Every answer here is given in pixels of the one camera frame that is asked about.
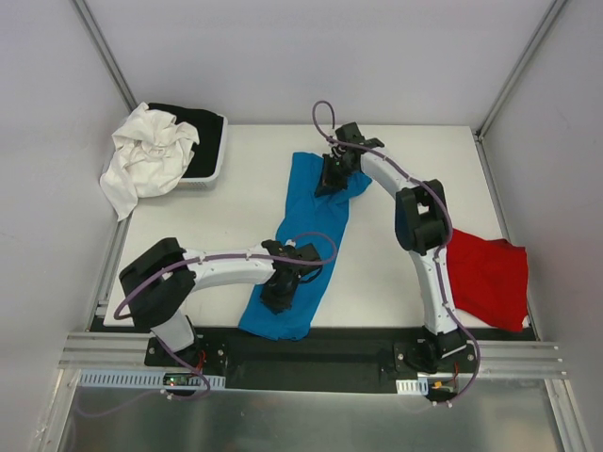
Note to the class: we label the aluminium frame post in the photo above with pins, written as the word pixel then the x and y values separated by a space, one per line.
pixel 94 31
pixel 553 12

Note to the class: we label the black t-shirt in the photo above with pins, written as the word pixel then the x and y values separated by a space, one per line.
pixel 210 127

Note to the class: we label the white t-shirt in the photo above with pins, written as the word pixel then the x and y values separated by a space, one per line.
pixel 152 152

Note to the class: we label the white slotted cable duct left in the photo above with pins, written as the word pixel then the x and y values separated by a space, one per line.
pixel 124 379

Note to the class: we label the aluminium table edge rail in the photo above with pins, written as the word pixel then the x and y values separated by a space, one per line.
pixel 499 359

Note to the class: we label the white slotted cable duct right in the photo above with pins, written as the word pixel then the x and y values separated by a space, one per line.
pixel 412 387

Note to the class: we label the white slotted cable duct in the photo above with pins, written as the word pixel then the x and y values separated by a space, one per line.
pixel 412 387
pixel 124 379

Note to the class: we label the aluminium frame post left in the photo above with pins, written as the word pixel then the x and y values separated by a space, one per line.
pixel 94 31

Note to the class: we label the black robot base mount plate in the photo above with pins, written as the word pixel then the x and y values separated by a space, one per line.
pixel 344 360

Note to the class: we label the red t-shirt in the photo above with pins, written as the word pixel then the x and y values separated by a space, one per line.
pixel 489 280

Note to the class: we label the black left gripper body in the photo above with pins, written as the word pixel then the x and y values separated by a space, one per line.
pixel 278 296

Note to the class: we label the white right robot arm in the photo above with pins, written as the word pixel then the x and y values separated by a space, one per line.
pixel 421 222

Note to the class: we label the white laundry basket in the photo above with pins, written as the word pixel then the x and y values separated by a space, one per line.
pixel 159 146

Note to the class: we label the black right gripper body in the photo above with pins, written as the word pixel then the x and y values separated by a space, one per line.
pixel 331 177

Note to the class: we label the aluminium frame post right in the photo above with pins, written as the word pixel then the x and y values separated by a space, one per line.
pixel 553 12

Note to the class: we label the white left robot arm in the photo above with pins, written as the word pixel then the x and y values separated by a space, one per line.
pixel 157 283

